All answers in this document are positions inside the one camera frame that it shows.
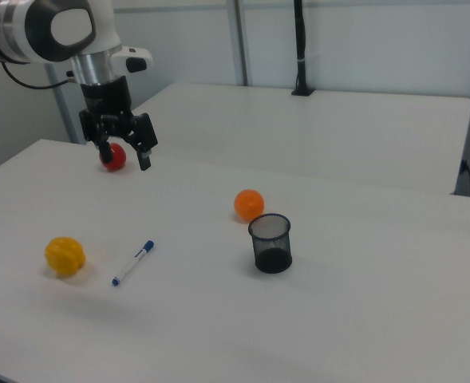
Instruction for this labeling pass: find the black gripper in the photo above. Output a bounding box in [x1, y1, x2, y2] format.
[78, 75, 159, 172]

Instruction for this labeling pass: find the white marker with blue cap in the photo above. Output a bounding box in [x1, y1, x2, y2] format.
[111, 239, 156, 287]

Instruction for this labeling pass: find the red apple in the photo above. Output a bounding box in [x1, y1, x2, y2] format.
[99, 142, 127, 172]

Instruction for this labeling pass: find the yellow bell pepper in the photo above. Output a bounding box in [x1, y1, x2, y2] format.
[44, 236, 87, 277]

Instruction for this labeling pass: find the orange fruit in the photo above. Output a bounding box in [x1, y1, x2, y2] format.
[233, 188, 265, 223]

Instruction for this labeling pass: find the white side table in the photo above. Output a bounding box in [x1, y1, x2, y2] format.
[130, 82, 470, 196]

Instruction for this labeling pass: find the black mesh pen cup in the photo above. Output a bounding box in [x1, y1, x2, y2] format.
[247, 213, 293, 274]

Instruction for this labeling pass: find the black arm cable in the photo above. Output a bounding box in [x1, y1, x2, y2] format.
[1, 61, 78, 89]

